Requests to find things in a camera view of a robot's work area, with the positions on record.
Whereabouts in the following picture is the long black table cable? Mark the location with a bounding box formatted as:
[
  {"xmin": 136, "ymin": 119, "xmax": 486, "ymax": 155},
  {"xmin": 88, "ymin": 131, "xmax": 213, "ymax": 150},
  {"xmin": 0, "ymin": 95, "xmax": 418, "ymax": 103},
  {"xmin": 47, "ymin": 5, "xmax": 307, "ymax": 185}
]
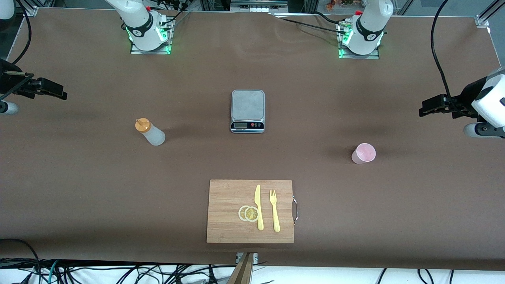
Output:
[{"xmin": 270, "ymin": 13, "xmax": 352, "ymax": 35}]

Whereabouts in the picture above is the short black table cable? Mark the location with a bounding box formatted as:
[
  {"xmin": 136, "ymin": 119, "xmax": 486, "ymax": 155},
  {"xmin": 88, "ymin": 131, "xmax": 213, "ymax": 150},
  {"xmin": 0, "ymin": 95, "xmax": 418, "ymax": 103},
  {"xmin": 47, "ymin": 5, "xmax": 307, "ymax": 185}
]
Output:
[{"xmin": 313, "ymin": 11, "xmax": 346, "ymax": 25}]

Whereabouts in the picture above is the black looped floor cable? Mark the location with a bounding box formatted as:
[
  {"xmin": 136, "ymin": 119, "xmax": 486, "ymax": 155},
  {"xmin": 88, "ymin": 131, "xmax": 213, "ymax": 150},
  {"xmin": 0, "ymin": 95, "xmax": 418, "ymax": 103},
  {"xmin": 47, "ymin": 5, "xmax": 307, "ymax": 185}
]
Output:
[{"xmin": 0, "ymin": 238, "xmax": 42, "ymax": 284}]

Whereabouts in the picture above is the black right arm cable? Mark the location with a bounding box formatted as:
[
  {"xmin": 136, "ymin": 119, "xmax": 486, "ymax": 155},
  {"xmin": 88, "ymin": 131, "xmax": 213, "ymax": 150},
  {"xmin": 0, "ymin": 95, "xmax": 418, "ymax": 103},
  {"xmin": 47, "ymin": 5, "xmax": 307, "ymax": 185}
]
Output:
[{"xmin": 12, "ymin": 0, "xmax": 32, "ymax": 65}]

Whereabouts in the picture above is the pink plastic cup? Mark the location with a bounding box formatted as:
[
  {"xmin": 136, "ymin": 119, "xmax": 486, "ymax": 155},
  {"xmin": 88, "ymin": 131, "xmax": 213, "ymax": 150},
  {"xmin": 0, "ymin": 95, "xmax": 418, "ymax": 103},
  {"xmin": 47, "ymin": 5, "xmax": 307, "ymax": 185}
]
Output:
[{"xmin": 351, "ymin": 143, "xmax": 376, "ymax": 164}]

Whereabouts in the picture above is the clear sauce bottle orange cap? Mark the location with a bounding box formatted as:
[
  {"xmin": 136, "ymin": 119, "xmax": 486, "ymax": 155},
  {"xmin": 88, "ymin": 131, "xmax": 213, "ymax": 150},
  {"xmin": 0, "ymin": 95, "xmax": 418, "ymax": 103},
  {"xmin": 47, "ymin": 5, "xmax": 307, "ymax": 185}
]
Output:
[{"xmin": 135, "ymin": 118, "xmax": 166, "ymax": 146}]

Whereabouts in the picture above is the black base cable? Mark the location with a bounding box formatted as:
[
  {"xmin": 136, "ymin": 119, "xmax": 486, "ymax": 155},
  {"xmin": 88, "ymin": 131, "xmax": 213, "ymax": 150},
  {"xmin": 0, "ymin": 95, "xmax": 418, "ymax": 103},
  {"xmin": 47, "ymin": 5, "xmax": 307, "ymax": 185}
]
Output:
[{"xmin": 168, "ymin": 10, "xmax": 192, "ymax": 28}]

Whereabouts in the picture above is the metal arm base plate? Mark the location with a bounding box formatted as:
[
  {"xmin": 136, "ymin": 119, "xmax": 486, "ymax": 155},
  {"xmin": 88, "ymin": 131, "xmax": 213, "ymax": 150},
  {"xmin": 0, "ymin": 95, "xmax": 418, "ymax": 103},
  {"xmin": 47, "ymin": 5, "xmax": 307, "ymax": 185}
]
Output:
[
  {"xmin": 130, "ymin": 18, "xmax": 172, "ymax": 55},
  {"xmin": 338, "ymin": 20, "xmax": 380, "ymax": 60}
]

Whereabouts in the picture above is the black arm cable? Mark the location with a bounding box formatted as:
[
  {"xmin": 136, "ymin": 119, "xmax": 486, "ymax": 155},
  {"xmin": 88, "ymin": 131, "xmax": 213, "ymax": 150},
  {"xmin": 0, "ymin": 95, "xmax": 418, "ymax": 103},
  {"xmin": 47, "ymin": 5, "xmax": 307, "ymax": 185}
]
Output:
[
  {"xmin": 12, "ymin": 0, "xmax": 32, "ymax": 65},
  {"xmin": 430, "ymin": 0, "xmax": 452, "ymax": 103}
]

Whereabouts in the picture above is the brown table cover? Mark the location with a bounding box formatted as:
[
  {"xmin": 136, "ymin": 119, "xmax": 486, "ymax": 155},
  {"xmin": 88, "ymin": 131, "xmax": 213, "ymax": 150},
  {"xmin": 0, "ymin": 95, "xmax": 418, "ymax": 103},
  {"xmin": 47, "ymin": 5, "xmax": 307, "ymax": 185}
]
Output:
[{"xmin": 0, "ymin": 8, "xmax": 505, "ymax": 271}]

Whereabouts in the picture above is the wooden post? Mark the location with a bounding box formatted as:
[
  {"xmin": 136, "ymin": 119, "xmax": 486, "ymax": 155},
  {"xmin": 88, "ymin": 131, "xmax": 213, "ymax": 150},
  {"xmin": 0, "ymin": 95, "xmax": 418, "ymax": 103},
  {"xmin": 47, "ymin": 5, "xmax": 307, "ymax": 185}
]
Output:
[{"xmin": 227, "ymin": 252, "xmax": 255, "ymax": 284}]

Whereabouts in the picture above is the aluminium frame corner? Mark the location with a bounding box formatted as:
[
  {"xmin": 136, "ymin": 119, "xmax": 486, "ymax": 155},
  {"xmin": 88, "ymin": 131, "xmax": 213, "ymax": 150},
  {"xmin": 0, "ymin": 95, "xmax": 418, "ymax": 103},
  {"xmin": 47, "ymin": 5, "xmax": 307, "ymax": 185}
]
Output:
[
  {"xmin": 16, "ymin": 0, "xmax": 39, "ymax": 17},
  {"xmin": 475, "ymin": 0, "xmax": 505, "ymax": 27}
]

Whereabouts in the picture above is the wooden cutting board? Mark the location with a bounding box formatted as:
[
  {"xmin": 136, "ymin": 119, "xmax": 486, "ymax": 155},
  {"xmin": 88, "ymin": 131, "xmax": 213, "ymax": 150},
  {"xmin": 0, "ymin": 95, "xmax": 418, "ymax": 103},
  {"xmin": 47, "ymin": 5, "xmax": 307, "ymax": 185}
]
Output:
[{"xmin": 206, "ymin": 179, "xmax": 295, "ymax": 244}]

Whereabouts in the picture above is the yellow plastic fork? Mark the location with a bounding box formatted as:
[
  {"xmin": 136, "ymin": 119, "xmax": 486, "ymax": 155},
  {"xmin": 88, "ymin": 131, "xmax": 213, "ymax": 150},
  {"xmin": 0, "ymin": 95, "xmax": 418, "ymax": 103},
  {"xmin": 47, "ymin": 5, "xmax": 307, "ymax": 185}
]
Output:
[{"xmin": 269, "ymin": 190, "xmax": 281, "ymax": 232}]

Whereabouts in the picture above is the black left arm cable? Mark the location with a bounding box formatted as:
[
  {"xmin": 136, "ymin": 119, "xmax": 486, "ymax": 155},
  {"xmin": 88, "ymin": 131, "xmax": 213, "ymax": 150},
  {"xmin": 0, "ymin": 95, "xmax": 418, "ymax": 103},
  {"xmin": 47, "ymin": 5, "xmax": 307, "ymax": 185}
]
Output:
[{"xmin": 430, "ymin": 0, "xmax": 452, "ymax": 103}]

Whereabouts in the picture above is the teal floor cable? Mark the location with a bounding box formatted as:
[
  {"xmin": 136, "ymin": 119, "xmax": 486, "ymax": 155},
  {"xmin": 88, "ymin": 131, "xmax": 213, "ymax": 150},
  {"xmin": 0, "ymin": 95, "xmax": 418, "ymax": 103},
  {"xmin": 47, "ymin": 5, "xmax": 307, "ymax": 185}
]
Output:
[{"xmin": 37, "ymin": 260, "xmax": 60, "ymax": 284}]

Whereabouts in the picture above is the yellow plastic knife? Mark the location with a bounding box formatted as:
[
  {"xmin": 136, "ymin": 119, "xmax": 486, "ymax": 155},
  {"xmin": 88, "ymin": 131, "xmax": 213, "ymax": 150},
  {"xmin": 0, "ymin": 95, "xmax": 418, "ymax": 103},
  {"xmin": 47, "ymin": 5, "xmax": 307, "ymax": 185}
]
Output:
[{"xmin": 254, "ymin": 185, "xmax": 264, "ymax": 231}]

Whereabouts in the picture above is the silver digital kitchen scale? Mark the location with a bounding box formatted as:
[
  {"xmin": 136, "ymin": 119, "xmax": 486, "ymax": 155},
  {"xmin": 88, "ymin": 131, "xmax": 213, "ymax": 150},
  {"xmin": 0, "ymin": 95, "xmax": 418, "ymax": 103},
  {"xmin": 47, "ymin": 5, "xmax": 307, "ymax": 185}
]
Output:
[{"xmin": 230, "ymin": 90, "xmax": 265, "ymax": 134}]

